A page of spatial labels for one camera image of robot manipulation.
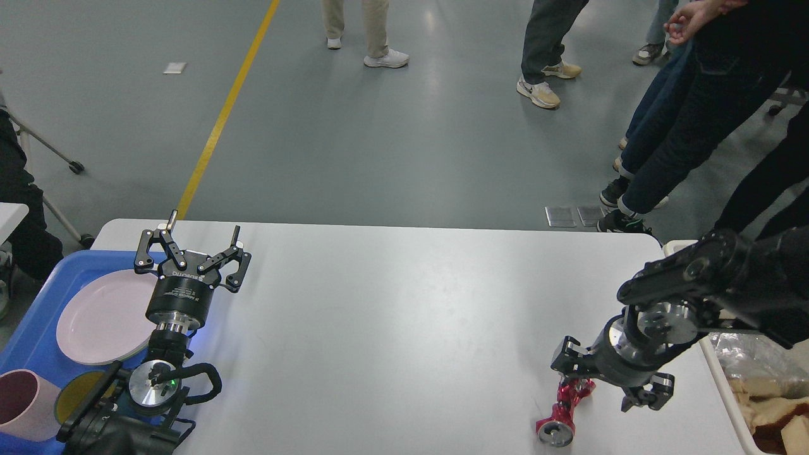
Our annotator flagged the metal floor socket plate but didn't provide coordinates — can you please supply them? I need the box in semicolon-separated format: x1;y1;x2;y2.
544;207;577;228

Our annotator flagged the pink mug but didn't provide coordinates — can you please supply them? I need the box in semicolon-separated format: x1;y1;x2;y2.
1;369;61;442

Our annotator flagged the white rolling chair base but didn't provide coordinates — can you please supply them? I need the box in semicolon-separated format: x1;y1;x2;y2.
9;112;95;250

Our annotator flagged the person in dark clothes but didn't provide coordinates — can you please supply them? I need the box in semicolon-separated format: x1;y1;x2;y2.
597;1;807;234

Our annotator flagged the person in dark trousers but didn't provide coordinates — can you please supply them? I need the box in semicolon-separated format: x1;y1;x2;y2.
516;1;588;110

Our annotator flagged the person in beige trousers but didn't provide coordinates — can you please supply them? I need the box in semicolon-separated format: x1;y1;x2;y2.
321;1;410;69

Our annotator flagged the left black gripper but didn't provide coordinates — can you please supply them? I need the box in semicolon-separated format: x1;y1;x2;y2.
133;210;252;332

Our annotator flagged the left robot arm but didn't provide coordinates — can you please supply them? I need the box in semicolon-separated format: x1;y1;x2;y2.
56;210;252;454

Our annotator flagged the dark teal mug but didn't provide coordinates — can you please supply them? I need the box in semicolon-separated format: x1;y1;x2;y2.
53;370;104;424

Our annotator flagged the person in light jeans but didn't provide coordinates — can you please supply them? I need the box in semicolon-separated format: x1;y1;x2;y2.
632;1;679;66

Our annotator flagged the white paper on floor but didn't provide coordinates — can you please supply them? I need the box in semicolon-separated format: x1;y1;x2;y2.
164;61;188;75

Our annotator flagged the blue plastic tray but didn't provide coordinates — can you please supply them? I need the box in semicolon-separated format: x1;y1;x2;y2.
2;250;147;454

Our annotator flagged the aluminium foil tray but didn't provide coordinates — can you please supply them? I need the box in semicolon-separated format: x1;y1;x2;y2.
710;333;808;381

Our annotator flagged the pink plate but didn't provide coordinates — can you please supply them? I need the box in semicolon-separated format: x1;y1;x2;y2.
57;270;157;365

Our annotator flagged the crushed red soda can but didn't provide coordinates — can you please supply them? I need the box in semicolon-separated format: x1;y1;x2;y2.
535;375;596;447

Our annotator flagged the person in blue jeans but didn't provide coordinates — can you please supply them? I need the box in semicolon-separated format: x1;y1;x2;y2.
619;43;693;152

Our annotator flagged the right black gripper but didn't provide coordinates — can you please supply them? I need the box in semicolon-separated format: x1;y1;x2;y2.
550;315;680;413

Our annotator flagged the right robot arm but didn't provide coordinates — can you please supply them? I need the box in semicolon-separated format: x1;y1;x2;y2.
550;227;808;411

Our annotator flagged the brown paper bag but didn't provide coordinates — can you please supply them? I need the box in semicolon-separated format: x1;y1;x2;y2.
727;377;808;454

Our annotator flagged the person at left edge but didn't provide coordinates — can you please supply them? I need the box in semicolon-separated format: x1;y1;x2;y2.
0;95;64;304

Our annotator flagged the beige plastic bin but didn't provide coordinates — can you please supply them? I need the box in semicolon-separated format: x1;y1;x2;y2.
662;239;809;455

